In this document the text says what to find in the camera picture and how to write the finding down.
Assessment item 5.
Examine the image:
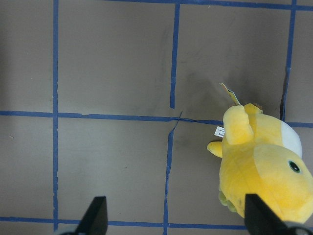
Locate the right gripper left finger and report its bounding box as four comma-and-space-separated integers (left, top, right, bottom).
73, 196, 107, 235

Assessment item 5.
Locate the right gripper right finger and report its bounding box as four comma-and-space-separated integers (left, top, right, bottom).
245, 194, 288, 235

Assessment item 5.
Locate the yellow plush dinosaur toy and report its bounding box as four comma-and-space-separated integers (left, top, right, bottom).
207, 90, 313, 223

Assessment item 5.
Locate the brown paper table cover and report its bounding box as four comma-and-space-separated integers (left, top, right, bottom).
0, 0, 313, 235

